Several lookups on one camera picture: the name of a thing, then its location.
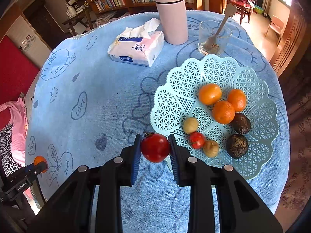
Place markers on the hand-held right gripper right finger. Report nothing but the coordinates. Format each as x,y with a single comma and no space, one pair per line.
174,167

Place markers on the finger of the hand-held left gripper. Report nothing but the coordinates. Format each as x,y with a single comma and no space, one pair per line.
30,170

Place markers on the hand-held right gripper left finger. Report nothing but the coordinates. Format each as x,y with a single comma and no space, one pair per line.
136,165

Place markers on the orange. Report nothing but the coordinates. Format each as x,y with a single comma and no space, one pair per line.
38,162
210,94
237,100
223,111

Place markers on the red tomato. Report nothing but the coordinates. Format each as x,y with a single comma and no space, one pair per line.
155,148
196,140

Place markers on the round yellow-brown fruit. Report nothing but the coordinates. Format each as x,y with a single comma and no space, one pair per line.
190,125
211,148

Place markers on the dark passion fruit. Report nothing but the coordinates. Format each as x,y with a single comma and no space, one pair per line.
240,123
237,145

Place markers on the light blue lattice fruit basket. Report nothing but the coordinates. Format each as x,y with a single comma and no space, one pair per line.
175,97

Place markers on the leopard print cloth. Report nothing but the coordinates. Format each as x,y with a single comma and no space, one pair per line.
7,145

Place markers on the pink cloth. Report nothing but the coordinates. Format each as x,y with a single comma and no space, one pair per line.
14,116

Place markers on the blue printed table cloth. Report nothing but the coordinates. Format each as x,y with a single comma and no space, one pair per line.
97,97

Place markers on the tissue pack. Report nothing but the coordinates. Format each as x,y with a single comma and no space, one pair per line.
136,48

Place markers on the clear drinking glass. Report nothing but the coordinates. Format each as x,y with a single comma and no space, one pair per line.
204,48

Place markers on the white cabinet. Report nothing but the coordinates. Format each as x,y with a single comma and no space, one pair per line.
36,43

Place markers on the pink thermos bottle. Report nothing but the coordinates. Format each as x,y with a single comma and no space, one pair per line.
172,19

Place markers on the stack of newspapers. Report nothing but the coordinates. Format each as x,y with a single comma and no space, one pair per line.
107,17

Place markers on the wooden side desk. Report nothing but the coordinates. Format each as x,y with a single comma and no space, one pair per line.
77,17

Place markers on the white jug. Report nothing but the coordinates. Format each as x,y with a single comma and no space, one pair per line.
70,11

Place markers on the wooden cabinet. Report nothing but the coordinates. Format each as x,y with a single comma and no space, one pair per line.
296,41

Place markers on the wooden chair with red cushion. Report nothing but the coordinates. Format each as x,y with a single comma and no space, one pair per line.
240,3

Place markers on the small child chair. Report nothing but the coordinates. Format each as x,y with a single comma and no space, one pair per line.
275,21

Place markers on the green basin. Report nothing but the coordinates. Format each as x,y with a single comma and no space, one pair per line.
258,9

